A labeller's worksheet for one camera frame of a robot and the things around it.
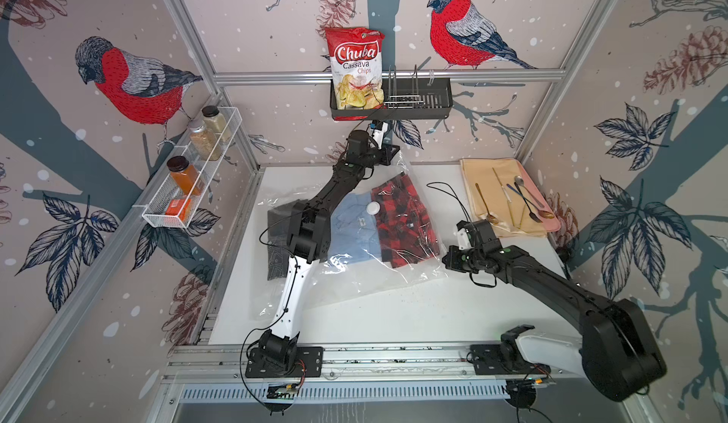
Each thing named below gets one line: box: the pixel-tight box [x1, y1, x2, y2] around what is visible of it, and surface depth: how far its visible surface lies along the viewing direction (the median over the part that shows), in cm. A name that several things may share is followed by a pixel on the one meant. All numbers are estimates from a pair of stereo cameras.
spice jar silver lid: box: [187, 119, 222, 162], surface depth 77 cm
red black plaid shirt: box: [370, 171, 439, 270], surface depth 97 cm
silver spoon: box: [513, 175, 541, 205], surface depth 116 cm
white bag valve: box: [365, 200, 382, 216], surface depth 105 cm
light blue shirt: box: [327, 191, 383, 265], surface depth 99 cm
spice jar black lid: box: [201, 105, 232, 144], surface depth 83 cm
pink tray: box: [508, 158, 562, 233], surface depth 111 cm
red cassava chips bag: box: [324, 26, 387, 121], surface depth 84 cm
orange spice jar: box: [166, 155, 202, 197], surface depth 68 cm
